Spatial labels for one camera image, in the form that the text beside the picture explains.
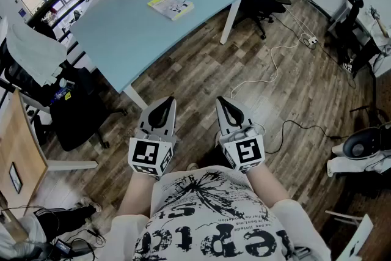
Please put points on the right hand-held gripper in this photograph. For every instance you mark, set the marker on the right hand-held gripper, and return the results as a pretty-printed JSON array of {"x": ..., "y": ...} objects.
[{"x": 249, "y": 151}]

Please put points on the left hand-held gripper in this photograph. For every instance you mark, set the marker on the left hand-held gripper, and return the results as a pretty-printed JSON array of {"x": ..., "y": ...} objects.
[{"x": 143, "y": 151}]

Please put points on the white paperback booklet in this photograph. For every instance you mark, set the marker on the white paperback booklet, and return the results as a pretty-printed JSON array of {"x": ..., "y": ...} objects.
[{"x": 169, "y": 6}]

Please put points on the person's right forearm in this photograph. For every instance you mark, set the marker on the person's right forearm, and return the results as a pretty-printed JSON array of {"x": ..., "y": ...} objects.
[{"x": 267, "y": 183}]

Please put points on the person's left forearm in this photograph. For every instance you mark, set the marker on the person's left forearm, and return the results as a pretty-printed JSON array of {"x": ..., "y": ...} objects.
[{"x": 137, "y": 195}]

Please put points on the white table leg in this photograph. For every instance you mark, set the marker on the white table leg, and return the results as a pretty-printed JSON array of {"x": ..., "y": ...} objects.
[
  {"x": 230, "y": 21},
  {"x": 136, "y": 97}
]

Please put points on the person's left shoe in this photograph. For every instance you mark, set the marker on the person's left shoe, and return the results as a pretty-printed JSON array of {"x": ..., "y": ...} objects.
[{"x": 192, "y": 167}]

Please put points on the blue label water bottle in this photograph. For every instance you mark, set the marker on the blue label water bottle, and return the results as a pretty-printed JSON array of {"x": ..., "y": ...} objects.
[{"x": 62, "y": 88}]

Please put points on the person's printed white shirt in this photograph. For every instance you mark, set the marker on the person's printed white shirt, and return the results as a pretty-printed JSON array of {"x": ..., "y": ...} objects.
[{"x": 214, "y": 223}]

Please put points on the white black robot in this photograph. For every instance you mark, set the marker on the white black robot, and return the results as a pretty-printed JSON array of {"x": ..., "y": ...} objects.
[{"x": 357, "y": 146}]

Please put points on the white garment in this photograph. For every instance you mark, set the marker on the white garment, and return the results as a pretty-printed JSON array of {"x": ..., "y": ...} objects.
[{"x": 33, "y": 52}]

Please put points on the light wooden desk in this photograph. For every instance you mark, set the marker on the light wooden desk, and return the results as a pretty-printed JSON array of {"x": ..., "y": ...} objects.
[{"x": 18, "y": 149}]

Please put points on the black framed picture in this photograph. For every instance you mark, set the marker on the black framed picture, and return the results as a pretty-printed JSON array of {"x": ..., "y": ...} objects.
[{"x": 15, "y": 177}]

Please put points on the small screen device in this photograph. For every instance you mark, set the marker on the small screen device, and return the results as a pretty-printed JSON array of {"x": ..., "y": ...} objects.
[{"x": 62, "y": 247}]

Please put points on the white chair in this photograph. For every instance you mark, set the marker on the white chair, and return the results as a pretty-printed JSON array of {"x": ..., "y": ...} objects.
[{"x": 357, "y": 235}]

